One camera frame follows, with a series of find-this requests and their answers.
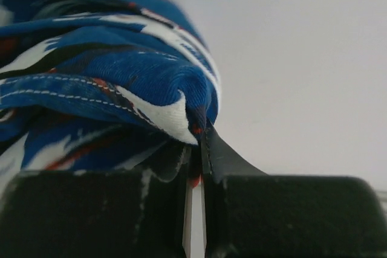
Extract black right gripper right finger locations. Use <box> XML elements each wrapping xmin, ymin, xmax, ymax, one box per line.
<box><xmin>201</xmin><ymin>124</ymin><xmax>386</xmax><ymax>257</ymax></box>

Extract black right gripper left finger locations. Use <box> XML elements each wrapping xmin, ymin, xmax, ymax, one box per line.
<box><xmin>1</xmin><ymin>144</ymin><xmax>191</xmax><ymax>257</ymax></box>

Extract blue white patterned trousers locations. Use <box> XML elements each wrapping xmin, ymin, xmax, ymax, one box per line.
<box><xmin>1</xmin><ymin>0</ymin><xmax>221</xmax><ymax>184</ymax></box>

